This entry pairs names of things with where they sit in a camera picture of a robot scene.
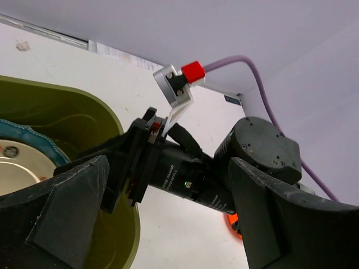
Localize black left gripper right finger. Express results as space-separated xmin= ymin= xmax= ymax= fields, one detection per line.
xmin=229 ymin=157 xmax=358 ymax=268

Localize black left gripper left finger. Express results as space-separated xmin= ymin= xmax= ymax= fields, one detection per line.
xmin=1 ymin=156 xmax=109 ymax=268

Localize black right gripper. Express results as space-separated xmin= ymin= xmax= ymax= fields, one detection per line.
xmin=53 ymin=108 xmax=236 ymax=215

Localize orange plate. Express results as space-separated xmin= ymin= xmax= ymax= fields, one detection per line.
xmin=224 ymin=214 xmax=242 ymax=240

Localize small cream plate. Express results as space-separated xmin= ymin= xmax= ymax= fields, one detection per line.
xmin=0 ymin=139 xmax=56 ymax=196

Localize teal scalloped plate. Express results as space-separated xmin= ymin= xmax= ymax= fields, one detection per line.
xmin=1 ymin=119 xmax=70 ymax=167

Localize green plastic bin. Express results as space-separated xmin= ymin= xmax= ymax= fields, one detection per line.
xmin=1 ymin=76 xmax=140 ymax=268

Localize right black table label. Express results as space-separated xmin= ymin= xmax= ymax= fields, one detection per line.
xmin=224 ymin=95 xmax=242 ymax=106

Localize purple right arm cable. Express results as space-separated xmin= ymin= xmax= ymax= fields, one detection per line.
xmin=203 ymin=55 xmax=340 ymax=202

